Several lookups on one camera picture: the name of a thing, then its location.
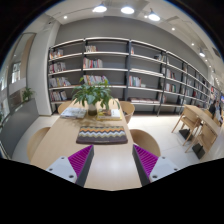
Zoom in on rounded wooden chair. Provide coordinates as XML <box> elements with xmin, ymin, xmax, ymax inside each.
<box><xmin>26</xmin><ymin>126</ymin><xmax>52</xmax><ymax>163</ymax></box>
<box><xmin>57</xmin><ymin>100</ymin><xmax>73</xmax><ymax>115</ymax></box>
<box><xmin>119</xmin><ymin>100</ymin><xmax>136</xmax><ymax>125</ymax></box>
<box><xmin>129</xmin><ymin>128</ymin><xmax>162</xmax><ymax>158</ymax></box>

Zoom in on person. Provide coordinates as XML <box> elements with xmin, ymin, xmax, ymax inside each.
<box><xmin>208</xmin><ymin>99</ymin><xmax>224</xmax><ymax>122</ymax></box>

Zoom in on grey bookshelf unit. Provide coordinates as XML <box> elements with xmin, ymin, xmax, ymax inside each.
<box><xmin>47</xmin><ymin>36</ymin><xmax>215</xmax><ymax>116</ymax></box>

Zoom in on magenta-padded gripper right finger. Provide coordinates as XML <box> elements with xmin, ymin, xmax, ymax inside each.
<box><xmin>132</xmin><ymin>143</ymin><xmax>181</xmax><ymax>187</ymax></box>

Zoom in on small background potted plant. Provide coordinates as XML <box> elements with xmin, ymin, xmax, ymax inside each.
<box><xmin>21</xmin><ymin>86</ymin><xmax>36</xmax><ymax>103</ymax></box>

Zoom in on yellow book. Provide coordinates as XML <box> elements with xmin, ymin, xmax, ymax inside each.
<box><xmin>96</xmin><ymin>114</ymin><xmax>123</xmax><ymax>122</ymax></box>

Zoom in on slatted wooden chair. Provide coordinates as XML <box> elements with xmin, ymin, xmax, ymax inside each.
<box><xmin>185</xmin><ymin>123</ymin><xmax>219</xmax><ymax>154</ymax></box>
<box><xmin>171</xmin><ymin>106</ymin><xmax>202</xmax><ymax>138</ymax></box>

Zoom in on green plant in white pot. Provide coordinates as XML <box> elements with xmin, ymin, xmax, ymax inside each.
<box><xmin>71</xmin><ymin>77</ymin><xmax>121</xmax><ymax>117</ymax></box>

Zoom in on zigzag striped towel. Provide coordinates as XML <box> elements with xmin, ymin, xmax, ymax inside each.
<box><xmin>75</xmin><ymin>125</ymin><xmax>129</xmax><ymax>145</ymax></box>

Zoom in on book with dark picture cover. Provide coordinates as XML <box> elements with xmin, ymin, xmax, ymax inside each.
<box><xmin>97</xmin><ymin>108</ymin><xmax>122</xmax><ymax>119</ymax></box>

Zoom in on ceiling lights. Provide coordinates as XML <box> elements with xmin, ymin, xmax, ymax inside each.
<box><xmin>62</xmin><ymin>2</ymin><xmax>208</xmax><ymax>58</ymax></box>

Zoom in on white book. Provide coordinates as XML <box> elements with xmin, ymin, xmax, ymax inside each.
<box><xmin>60</xmin><ymin>106</ymin><xmax>88</xmax><ymax>120</ymax></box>

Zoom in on long wooden table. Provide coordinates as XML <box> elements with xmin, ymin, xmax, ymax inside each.
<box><xmin>179</xmin><ymin>104</ymin><xmax>224</xmax><ymax>160</ymax></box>

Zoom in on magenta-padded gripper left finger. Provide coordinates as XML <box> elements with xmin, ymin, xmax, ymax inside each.
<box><xmin>45</xmin><ymin>144</ymin><xmax>95</xmax><ymax>188</ymax></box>

